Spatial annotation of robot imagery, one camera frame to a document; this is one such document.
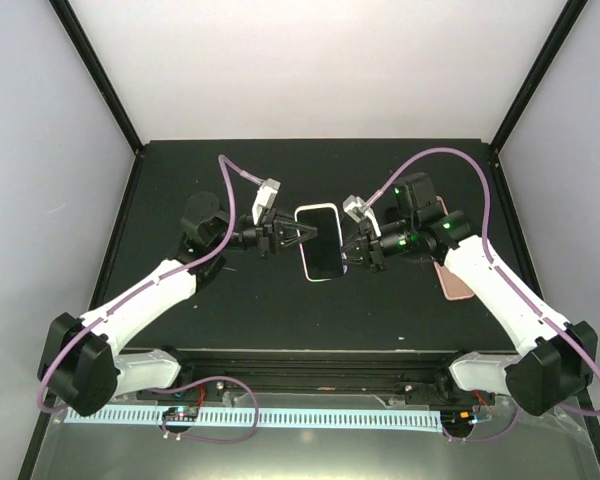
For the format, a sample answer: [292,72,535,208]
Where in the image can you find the phone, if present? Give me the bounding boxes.
[294,203,346,283]

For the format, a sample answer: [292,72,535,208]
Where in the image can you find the pink phone case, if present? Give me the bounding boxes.
[436,196,449,215]

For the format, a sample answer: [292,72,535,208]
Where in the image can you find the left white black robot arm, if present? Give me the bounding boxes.
[37,192,317,416]

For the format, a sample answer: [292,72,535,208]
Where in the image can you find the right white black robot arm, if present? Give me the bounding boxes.
[343,173,598,416]

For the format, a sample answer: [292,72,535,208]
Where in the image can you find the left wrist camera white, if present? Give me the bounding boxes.
[251,178,281,225]

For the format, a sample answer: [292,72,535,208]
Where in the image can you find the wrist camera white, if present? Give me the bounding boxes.
[343,195,381,237]
[251,178,281,225]

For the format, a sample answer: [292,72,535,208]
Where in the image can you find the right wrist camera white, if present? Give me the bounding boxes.
[343,195,381,237]

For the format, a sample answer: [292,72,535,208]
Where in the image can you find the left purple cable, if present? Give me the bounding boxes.
[37,154,266,414]

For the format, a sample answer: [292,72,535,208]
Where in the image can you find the purple cable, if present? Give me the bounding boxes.
[37,154,266,414]
[362,146,600,417]

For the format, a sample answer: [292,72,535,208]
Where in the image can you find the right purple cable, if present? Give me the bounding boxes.
[362,146,600,417]

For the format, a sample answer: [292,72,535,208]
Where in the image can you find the black aluminium rail frame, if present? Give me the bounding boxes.
[54,349,589,396]

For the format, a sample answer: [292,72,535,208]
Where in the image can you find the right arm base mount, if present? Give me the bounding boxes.
[394,371,495,408]

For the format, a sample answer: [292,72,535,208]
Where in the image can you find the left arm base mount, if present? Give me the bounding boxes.
[135,368,228,404]

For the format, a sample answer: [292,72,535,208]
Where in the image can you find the white slotted cable duct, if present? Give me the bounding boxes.
[64,405,442,433]

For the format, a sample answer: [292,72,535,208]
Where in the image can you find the right black corner post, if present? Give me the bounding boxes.
[490,0,588,154]

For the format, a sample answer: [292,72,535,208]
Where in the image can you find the black corner post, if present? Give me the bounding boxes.
[490,0,588,154]
[49,0,144,155]

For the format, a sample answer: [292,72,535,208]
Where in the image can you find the left black corner post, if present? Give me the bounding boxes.
[49,0,144,155]

